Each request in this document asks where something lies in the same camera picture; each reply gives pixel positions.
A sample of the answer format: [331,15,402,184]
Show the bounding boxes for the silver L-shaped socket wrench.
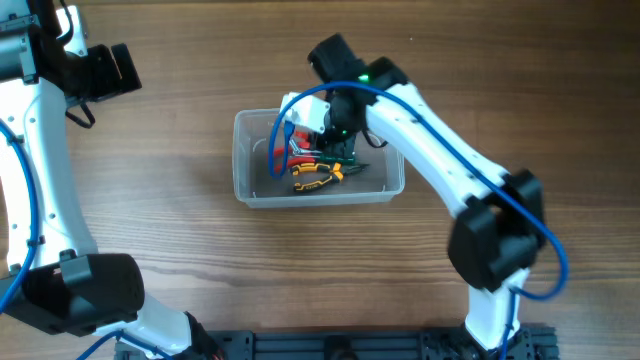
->
[288,140,322,158]

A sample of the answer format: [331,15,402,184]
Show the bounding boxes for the clear plastic container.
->
[232,109,405,208]

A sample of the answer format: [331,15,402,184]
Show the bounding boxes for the red handled pruning shears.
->
[273,131,316,173]

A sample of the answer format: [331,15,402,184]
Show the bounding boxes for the left blue cable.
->
[0,119,166,360]

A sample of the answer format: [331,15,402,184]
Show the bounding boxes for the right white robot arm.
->
[303,34,545,358]

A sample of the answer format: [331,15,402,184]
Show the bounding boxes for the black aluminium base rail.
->
[113,326,560,360]

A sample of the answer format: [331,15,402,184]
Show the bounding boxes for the orange black long-nose pliers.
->
[290,162,369,194]

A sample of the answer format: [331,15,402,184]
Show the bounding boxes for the blue cable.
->
[0,119,166,360]
[267,80,570,360]

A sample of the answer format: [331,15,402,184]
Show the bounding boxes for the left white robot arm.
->
[1,1,223,359]

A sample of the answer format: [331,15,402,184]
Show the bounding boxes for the right blue cable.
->
[267,80,570,360]

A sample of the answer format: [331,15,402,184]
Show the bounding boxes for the green handled screwdriver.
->
[313,154,357,165]

